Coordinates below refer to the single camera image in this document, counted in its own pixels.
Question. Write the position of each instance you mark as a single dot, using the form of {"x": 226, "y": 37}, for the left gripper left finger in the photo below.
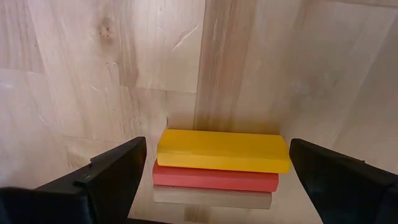
{"x": 93, "y": 193}

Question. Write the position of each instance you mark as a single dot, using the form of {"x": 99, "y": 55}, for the red wooden block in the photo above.
{"x": 214, "y": 182}

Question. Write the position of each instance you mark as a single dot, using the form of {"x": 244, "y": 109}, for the yellow wooden block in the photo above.
{"x": 224, "y": 151}

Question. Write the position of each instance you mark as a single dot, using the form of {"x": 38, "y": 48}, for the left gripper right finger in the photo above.
{"x": 348, "y": 189}

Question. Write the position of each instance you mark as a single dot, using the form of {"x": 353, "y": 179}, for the natural wooden block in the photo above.
{"x": 211, "y": 199}

